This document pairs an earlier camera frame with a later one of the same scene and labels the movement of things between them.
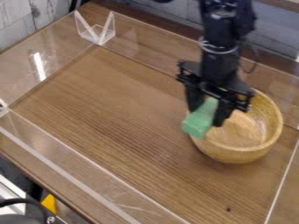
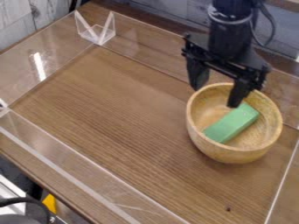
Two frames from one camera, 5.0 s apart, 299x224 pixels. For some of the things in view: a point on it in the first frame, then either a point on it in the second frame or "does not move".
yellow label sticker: [51, 202] does not move
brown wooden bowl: [248, 134] does not move
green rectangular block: [201, 118] -> [232, 122]
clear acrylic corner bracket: [97, 34] does not move
